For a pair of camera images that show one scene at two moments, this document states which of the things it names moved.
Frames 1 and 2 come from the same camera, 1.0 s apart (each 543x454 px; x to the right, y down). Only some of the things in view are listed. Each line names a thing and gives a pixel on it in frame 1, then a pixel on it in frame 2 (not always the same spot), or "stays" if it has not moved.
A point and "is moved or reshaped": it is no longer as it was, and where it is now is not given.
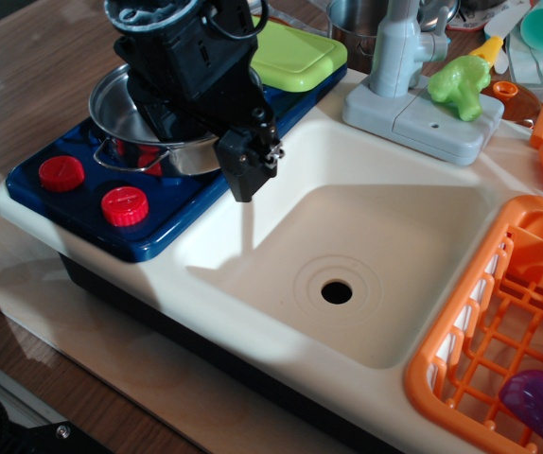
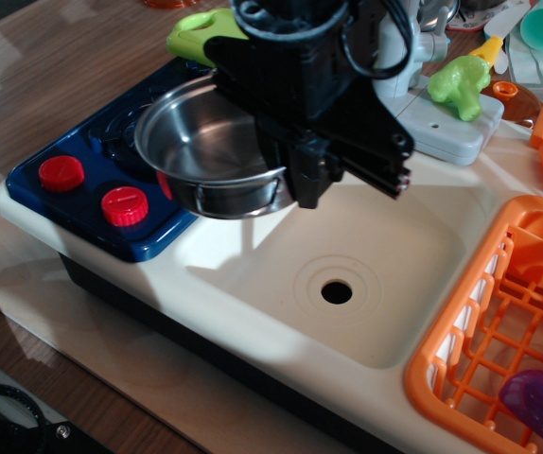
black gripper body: x=207 y=71 → x=310 y=86
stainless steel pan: x=133 y=146 is moved or reshaped
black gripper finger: x=250 y=157 → x=388 y=173
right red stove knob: x=125 y=206 stays
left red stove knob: x=61 y=173 stays
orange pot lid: x=518 y=105 stays
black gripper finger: x=171 y=121 → x=311 y=163
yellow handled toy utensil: x=490 y=49 stays
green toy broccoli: x=461 y=83 stays
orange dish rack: x=506 y=315 stays
